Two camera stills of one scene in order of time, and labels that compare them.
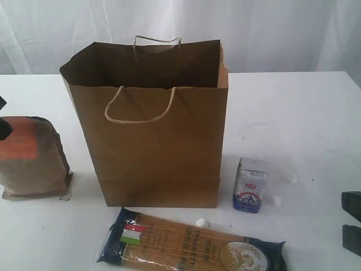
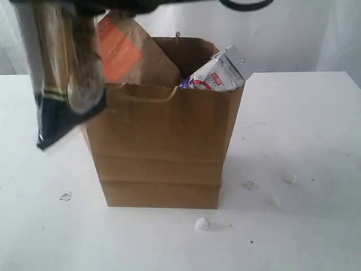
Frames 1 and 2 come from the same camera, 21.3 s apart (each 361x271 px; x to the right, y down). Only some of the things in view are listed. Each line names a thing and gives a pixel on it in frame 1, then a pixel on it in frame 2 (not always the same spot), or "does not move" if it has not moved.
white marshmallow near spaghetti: [200, 222] does not move
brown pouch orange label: [33, 160] -> [128, 53]
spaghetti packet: [141, 241] -> [59, 38]
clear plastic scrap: [66, 196] does not move
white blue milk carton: [250, 183] -> [227, 71]
